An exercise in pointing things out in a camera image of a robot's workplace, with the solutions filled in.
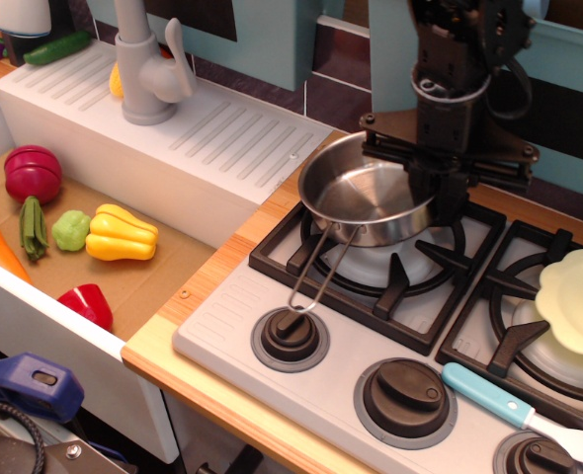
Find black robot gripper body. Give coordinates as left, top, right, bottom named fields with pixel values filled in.
left=360, top=1, right=540, bottom=189

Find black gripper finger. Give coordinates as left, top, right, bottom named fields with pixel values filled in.
left=405, top=164, right=469, bottom=226

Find small steel pan wire handle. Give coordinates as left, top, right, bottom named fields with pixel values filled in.
left=287, top=129, right=441, bottom=315

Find grey toy stove top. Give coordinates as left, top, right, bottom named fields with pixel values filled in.
left=173, top=218, right=556, bottom=473

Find dark middle stove knob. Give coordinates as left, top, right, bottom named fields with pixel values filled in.
left=362, top=358, right=451, bottom=438

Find dark stove knob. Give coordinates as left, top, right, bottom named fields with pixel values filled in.
left=503, top=437, right=579, bottom=474
left=362, top=358, right=451, bottom=438
left=259, top=309, right=320, bottom=362

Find dark left stove knob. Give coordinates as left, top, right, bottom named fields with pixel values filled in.
left=259, top=309, right=320, bottom=362

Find dark right stove knob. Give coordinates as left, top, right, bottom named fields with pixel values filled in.
left=503, top=437, right=579, bottom=474

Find dark left burner grate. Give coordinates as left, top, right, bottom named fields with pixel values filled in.
left=249, top=202, right=505, bottom=356

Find dark burner grate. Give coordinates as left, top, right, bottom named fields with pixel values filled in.
left=249, top=202, right=505, bottom=356
left=436, top=221, right=583, bottom=430

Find dark right burner grate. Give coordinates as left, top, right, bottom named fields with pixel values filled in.
left=436, top=221, right=583, bottom=430

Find pale yellow plastic plate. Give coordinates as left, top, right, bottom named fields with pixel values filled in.
left=535, top=249, right=583, bottom=356

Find white toy sink unit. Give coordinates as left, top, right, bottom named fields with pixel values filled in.
left=0, top=42, right=330, bottom=464

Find grey toy faucet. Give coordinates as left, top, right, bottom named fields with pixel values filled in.
left=114, top=1, right=197, bottom=125

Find brown cardboard sheet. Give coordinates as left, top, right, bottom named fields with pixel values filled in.
left=0, top=154, right=214, bottom=341

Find yellow toy bell pepper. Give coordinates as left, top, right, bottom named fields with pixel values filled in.
left=85, top=203, right=159, bottom=262

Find yellow toy corn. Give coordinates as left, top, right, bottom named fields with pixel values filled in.
left=109, top=63, right=124, bottom=99

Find red toy pepper piece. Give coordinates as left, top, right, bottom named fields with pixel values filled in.
left=57, top=283, right=114, bottom=332

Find light green toy lettuce piece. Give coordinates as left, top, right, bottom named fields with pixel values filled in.
left=52, top=209, right=91, bottom=252

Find green toy cucumber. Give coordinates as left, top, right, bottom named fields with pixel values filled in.
left=23, top=31, right=93, bottom=66

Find green toy bean pods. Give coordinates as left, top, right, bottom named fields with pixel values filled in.
left=19, top=196, right=49, bottom=262

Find purple toy onion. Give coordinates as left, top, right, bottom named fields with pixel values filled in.
left=4, top=145, right=62, bottom=204

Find white black cylinder device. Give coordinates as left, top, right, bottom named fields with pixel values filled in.
left=0, top=0, right=51, bottom=65

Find blue plastic clamp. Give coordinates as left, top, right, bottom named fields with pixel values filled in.
left=0, top=353, right=85, bottom=424

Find white spatula light blue handle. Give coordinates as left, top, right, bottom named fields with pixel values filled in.
left=442, top=362, right=583, bottom=463

